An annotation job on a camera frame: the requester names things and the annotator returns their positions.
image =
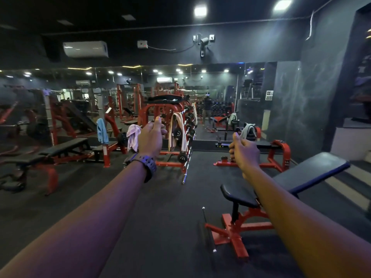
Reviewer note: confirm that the white air conditioner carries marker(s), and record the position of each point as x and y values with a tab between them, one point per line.
85	49

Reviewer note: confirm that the red barbell rack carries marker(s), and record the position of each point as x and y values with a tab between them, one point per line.
153	108

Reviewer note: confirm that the person's left hand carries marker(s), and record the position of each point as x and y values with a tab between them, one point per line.
150	141

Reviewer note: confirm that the white wall box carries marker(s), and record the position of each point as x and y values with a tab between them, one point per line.
142	44

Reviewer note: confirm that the adjustable incline bench red frame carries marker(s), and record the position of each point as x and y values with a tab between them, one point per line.
313	167

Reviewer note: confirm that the person's right forearm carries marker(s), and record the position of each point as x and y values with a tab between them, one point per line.
304	228

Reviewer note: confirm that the blue towel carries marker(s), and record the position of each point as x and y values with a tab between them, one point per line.
102	131

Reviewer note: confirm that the beige brown striped towel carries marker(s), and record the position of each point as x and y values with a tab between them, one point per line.
183	133

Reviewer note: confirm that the red bench press stand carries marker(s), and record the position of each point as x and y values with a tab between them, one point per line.
106	156

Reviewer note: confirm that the person's right hand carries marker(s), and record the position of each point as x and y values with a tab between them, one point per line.
246	153

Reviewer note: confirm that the white dark-striped towel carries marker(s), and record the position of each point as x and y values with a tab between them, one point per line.
247	131

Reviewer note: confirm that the black wristwatch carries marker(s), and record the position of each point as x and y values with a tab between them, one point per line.
145	165

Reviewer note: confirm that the person's left forearm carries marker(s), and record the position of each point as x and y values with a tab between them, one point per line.
72	228

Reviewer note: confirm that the large wall mirror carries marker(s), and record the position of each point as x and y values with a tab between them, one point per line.
226	81

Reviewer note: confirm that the red black leg press machine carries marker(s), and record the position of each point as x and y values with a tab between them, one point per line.
36	130

